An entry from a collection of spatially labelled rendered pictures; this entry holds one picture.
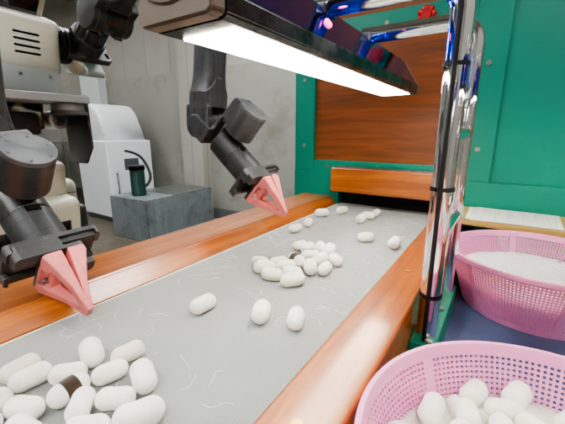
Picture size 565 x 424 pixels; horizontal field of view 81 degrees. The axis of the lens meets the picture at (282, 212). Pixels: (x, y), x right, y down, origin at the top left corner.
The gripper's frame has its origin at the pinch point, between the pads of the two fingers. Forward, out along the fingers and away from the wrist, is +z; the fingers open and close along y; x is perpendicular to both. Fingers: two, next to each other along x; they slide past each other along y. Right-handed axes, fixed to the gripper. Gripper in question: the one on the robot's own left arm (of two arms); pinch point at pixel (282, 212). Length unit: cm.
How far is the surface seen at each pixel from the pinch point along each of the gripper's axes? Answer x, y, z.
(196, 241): 11.7, -10.7, -5.9
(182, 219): 198, 156, -119
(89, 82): 224, 193, -371
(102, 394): -2.0, -40.1, 10.5
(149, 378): -3.0, -37.0, 11.6
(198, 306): 1.2, -26.0, 7.4
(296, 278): -2.6, -12.6, 12.0
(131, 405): -4.5, -39.7, 12.8
